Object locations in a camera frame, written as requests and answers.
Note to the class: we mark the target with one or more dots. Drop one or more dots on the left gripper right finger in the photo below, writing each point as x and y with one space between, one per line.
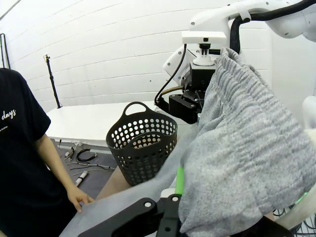
274 225

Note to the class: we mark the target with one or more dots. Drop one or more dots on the white side table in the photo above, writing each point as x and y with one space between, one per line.
93 123

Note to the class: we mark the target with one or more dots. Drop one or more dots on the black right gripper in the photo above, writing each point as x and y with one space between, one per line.
201 79

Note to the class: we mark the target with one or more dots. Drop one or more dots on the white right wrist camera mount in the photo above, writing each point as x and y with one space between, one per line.
203 39

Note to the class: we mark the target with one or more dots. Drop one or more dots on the person in black t-shirt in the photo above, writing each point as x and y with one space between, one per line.
22 160

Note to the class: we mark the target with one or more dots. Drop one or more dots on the black pipe stand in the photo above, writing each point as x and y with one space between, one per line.
6 51

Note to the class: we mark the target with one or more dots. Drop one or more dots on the person's left forearm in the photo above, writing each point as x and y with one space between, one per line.
56 163

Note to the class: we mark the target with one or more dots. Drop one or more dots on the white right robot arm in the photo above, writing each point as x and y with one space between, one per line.
212 17

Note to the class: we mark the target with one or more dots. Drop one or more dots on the black perforated plastic basket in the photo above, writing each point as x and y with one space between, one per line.
140 158

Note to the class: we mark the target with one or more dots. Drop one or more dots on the white tube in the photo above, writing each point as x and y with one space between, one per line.
81 178

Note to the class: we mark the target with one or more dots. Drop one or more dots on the grey training pants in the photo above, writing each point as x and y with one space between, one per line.
242 148

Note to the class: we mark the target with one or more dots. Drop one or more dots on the black tripod stand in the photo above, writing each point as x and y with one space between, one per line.
53 81

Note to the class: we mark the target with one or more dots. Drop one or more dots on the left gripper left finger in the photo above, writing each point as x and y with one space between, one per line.
138 217

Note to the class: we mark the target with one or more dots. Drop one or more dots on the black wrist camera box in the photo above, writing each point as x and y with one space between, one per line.
181 108

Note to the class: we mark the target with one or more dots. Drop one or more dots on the person's left hand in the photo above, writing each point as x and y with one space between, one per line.
77 196

